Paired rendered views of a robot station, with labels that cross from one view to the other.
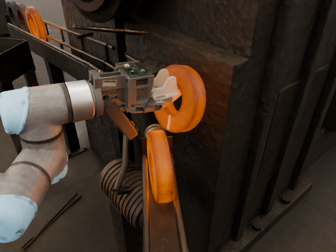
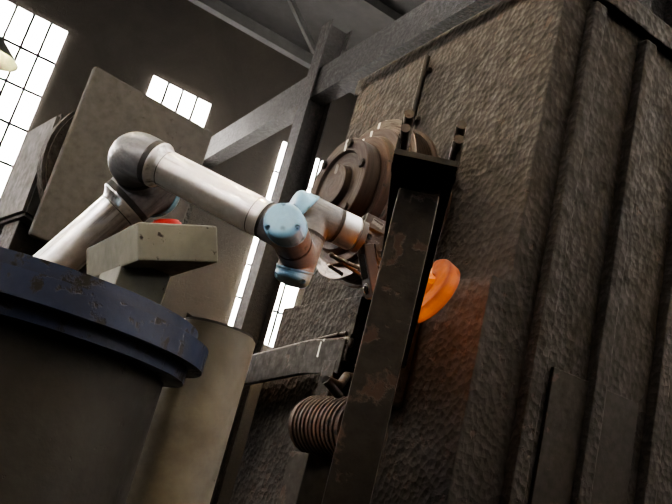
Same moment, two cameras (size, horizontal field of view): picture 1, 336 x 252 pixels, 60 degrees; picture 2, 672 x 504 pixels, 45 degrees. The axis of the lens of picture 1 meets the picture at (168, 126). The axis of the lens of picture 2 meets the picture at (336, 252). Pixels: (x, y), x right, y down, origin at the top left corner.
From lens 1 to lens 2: 1.39 m
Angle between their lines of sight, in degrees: 55
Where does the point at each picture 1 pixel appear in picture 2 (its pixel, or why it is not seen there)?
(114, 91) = (378, 236)
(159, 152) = not seen: hidden behind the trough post
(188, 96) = (442, 273)
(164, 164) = not seen: hidden behind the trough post
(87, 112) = (354, 229)
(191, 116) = (442, 284)
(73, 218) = not seen: outside the picture
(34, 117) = (318, 207)
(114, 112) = (370, 253)
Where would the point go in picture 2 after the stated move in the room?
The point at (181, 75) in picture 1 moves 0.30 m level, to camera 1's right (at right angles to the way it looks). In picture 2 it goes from (438, 264) to (578, 292)
